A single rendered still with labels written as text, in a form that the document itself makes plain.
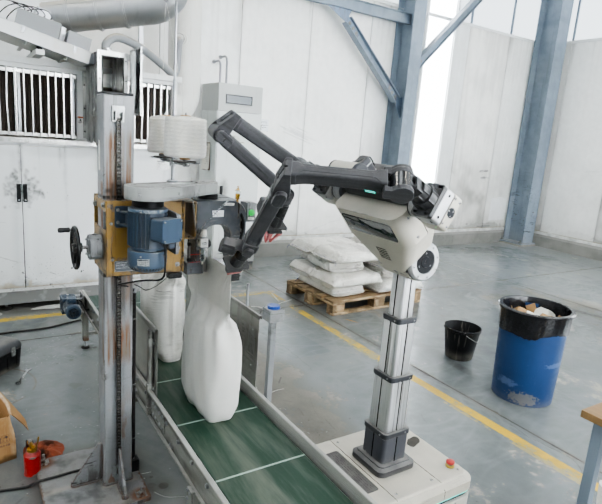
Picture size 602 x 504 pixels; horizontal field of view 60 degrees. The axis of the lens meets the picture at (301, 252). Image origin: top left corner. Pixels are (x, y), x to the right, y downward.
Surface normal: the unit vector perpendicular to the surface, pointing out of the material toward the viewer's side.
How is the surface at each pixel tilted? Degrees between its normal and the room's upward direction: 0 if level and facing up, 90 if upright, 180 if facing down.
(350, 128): 90
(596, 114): 90
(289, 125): 90
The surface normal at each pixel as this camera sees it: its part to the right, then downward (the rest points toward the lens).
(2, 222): 0.52, 0.22
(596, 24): -0.84, 0.05
